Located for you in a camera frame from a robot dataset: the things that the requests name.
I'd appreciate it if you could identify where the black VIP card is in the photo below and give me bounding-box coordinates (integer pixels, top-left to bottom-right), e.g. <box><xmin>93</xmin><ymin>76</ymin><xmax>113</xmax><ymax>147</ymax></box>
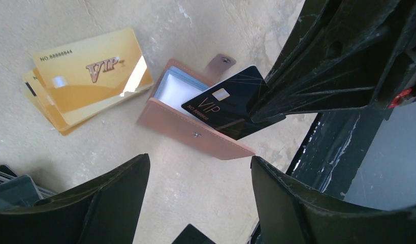
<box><xmin>181</xmin><ymin>65</ymin><xmax>286</xmax><ymax>140</ymax></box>

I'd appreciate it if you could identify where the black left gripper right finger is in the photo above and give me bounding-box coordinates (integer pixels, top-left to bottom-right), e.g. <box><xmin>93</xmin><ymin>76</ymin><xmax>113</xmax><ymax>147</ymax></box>
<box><xmin>250</xmin><ymin>156</ymin><xmax>416</xmax><ymax>243</ymax></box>

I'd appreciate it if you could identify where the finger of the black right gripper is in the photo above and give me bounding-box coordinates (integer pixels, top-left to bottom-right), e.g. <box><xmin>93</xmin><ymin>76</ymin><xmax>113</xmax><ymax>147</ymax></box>
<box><xmin>249</xmin><ymin>0</ymin><xmax>416</xmax><ymax>122</ymax></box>

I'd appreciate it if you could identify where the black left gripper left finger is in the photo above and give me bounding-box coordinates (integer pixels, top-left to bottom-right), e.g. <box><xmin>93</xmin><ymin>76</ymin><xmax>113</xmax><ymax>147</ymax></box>
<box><xmin>0</xmin><ymin>154</ymin><xmax>150</xmax><ymax>243</ymax></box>

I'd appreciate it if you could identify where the pink leather card holder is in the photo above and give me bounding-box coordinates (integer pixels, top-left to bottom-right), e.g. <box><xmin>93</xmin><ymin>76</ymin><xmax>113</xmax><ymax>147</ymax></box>
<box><xmin>137</xmin><ymin>53</ymin><xmax>256</xmax><ymax>161</ymax></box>

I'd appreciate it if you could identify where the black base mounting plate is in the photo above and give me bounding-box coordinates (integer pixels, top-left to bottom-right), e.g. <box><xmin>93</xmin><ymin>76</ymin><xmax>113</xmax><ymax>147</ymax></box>
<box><xmin>286</xmin><ymin>107</ymin><xmax>392</xmax><ymax>200</ymax></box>

